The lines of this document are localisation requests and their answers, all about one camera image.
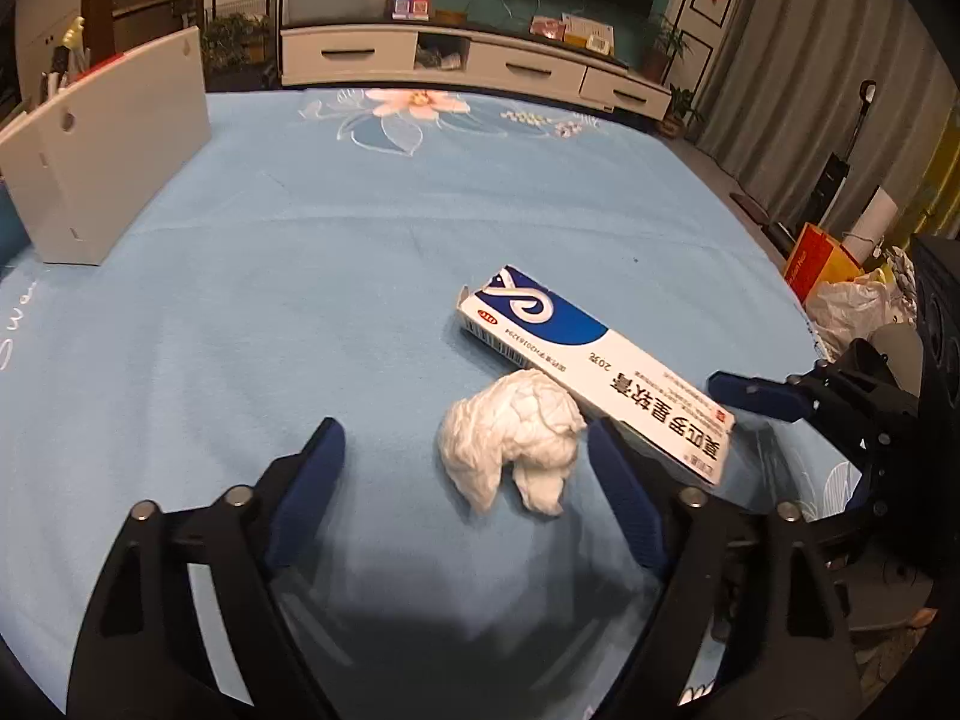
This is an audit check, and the white cardboard box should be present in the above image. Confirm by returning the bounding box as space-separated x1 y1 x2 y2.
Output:
0 25 212 267

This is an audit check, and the black upright vacuum cleaner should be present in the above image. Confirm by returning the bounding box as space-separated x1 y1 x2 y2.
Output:
814 80 878 230

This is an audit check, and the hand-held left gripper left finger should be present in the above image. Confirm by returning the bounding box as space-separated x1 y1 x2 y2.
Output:
67 416 347 720

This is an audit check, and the tall potted plant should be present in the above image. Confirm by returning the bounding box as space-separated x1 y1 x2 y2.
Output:
641 15 695 83

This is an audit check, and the grey curtain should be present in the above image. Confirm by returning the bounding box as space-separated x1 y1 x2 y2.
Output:
697 0 960 241

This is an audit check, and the white tissue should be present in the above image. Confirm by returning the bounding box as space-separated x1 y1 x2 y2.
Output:
436 369 588 517

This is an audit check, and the white TV cabinet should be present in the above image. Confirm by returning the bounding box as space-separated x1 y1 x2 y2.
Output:
279 15 672 121

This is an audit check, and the blue and white medicine box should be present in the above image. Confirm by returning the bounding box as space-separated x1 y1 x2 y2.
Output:
454 264 734 485

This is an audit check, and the white and yellow box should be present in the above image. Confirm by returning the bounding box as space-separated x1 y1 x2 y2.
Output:
562 13 616 53

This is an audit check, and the white plastic bag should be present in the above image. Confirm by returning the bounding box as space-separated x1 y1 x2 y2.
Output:
806 270 920 353

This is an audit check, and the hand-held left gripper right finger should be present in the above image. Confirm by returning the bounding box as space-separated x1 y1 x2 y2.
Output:
586 416 863 720

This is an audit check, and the blue floral blanket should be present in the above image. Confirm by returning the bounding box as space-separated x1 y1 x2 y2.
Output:
0 86 863 720

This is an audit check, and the black speaker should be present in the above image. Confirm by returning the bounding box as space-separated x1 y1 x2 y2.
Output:
911 235 960 398

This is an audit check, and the small potted plant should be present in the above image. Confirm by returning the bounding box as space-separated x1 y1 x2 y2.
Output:
660 86 707 140

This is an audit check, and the red and yellow paper bag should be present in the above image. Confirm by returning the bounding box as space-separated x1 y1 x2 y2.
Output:
784 223 863 302

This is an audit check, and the white paper roll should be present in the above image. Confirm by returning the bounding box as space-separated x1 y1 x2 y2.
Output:
844 187 897 250

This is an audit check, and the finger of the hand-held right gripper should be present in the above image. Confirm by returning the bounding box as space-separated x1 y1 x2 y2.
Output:
707 371 820 423
799 496 876 567

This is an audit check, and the bushy potted plant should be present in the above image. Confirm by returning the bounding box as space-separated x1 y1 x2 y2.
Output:
199 11 276 77

